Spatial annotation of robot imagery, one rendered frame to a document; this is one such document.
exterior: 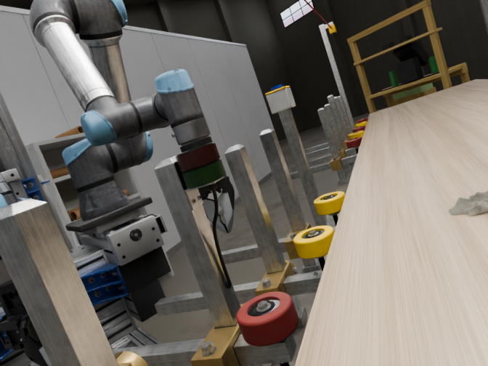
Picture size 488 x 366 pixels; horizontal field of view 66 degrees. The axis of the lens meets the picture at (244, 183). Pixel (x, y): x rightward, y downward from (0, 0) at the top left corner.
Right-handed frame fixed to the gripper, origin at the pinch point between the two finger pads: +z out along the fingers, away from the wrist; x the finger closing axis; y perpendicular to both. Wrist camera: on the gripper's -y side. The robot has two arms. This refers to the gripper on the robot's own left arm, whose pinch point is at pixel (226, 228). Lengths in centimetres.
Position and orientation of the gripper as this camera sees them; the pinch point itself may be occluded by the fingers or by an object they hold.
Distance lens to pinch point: 84.0
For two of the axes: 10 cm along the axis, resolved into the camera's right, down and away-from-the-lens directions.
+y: -0.2, -1.4, 9.9
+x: -9.4, 3.3, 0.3
